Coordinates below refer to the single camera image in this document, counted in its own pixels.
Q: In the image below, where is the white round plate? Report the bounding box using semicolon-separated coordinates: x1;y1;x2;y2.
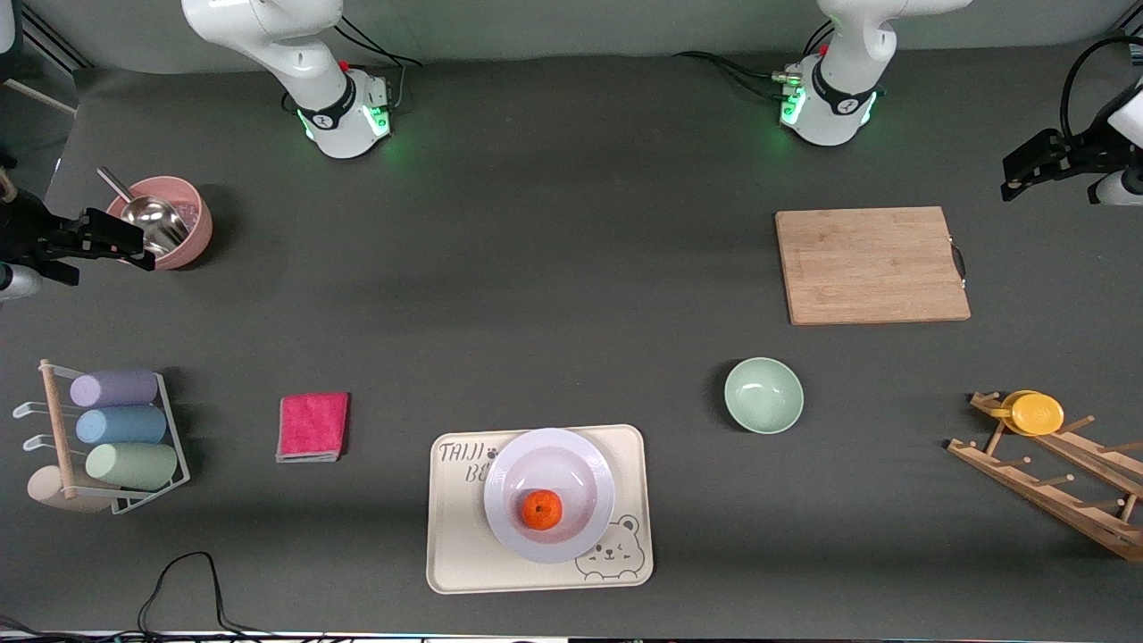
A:
483;428;616;564

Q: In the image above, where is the orange fruit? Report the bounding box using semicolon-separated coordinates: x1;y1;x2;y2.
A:
521;489;563;531

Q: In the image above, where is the metal scoop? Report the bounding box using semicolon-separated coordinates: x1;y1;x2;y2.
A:
96;167;191;255

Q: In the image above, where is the pink bowl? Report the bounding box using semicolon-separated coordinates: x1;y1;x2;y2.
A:
101;176;214;271

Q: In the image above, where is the purple cup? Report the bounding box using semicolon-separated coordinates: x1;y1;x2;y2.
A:
70;369;160;409

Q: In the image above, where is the blue cup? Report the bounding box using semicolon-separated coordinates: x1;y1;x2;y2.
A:
75;406;168;447

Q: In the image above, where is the wooden cutting board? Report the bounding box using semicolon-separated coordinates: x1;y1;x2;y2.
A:
775;206;972;326

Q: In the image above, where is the green cup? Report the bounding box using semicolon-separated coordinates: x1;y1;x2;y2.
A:
85;442;179;491

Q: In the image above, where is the yellow cup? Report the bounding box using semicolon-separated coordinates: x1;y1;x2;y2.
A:
989;390;1065;437

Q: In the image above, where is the pink folded cloth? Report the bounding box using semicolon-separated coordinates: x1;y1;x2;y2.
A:
276;392;350;463

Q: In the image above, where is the beige cup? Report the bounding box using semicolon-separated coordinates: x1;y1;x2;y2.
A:
27;465;113;514

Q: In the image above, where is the wooden peg drying rack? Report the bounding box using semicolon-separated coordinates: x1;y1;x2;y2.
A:
948;391;1143;562

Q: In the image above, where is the mint green bowl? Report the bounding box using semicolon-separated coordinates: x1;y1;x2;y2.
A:
724;357;805;436

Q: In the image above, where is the cream tray with bear print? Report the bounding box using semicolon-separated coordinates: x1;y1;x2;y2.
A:
426;424;655;595

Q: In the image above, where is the white wire cup rack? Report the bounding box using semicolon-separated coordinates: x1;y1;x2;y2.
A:
13;359;191;516

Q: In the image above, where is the black cable at table edge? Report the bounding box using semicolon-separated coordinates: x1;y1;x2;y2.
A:
0;552;296;643

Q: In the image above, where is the black right arm base cable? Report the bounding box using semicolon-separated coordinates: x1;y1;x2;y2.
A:
335;4;425;69

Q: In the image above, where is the black arm base cable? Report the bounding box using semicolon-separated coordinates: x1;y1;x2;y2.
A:
335;4;425;69
674;18;836;99

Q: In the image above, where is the black left arm base cable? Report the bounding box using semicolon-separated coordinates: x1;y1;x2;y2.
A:
674;18;836;99

